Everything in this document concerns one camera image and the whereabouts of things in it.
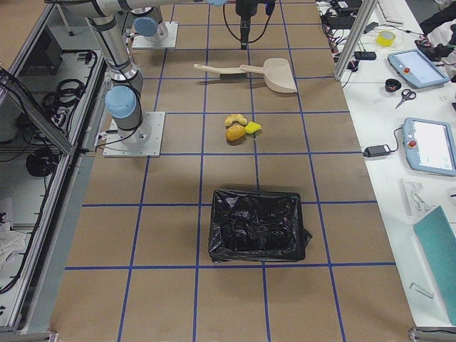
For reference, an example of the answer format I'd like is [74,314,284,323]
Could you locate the beige hand brush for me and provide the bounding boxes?
[193,63,244,75]

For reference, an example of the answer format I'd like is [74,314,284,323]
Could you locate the clear plastic bag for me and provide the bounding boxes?
[400,179,436,217]

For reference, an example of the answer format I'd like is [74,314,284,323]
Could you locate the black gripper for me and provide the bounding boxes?
[235,0,260,49]

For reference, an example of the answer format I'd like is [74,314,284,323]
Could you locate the croissant bread piece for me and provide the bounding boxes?
[224,113,248,128]

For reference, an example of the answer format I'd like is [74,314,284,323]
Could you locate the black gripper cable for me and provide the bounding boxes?
[222,0,274,44]

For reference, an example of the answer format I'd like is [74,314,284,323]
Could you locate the black power adapter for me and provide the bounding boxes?
[363,145,392,157]

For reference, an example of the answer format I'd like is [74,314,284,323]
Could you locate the teal folder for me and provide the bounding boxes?
[413,206,455,325]

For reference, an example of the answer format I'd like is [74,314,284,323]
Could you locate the beige dustpan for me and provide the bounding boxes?
[240,58,298,93]

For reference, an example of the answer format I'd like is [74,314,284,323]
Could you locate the bin with black bag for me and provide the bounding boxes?
[208,190,312,263]

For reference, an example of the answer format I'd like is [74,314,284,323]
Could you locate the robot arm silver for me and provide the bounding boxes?
[48,1,176,142]
[131,1,266,50]

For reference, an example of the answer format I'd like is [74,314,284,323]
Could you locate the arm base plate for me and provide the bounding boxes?
[132,21,178,50]
[103,112,165,157]

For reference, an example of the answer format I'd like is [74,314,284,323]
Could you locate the teach pendant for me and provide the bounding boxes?
[387,49,450,88]
[402,118,455,177]

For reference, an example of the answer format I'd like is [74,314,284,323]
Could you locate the aluminium frame post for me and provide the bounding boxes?
[334,0,378,81]

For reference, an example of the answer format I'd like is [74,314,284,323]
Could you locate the yellow tape roll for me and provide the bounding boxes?
[375,30,396,47]

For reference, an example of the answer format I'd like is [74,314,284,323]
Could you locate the black scissors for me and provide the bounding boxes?
[395,88,417,109]

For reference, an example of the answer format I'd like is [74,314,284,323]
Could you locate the small black bowl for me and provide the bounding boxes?
[384,78,402,93]

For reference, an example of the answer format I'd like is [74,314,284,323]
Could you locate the near teach pendant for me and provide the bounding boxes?
[402,118,455,177]

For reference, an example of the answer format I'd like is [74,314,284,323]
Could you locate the allen key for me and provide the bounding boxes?
[409,282,435,299]

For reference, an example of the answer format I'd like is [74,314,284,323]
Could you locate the far teach pendant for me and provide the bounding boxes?
[387,49,450,88]

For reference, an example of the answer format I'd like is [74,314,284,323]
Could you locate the yellow sponge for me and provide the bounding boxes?
[244,121,261,135]

